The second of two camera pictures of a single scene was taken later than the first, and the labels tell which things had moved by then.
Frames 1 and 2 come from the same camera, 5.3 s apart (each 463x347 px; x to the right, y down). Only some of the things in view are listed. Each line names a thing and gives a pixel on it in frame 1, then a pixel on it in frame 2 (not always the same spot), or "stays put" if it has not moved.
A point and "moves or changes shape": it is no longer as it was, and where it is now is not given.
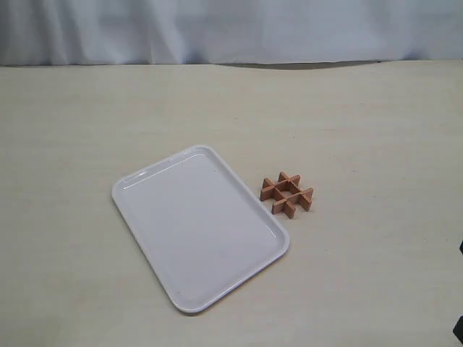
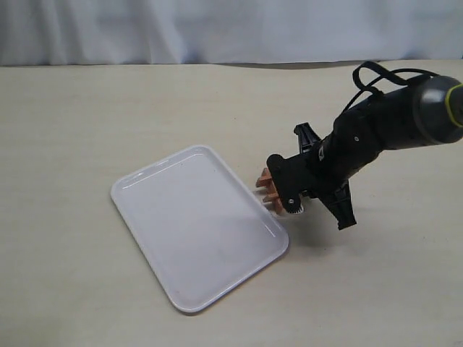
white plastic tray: (202, 231) stays put
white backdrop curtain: (108, 32) stays put
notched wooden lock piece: (268, 192) moves or changes shape
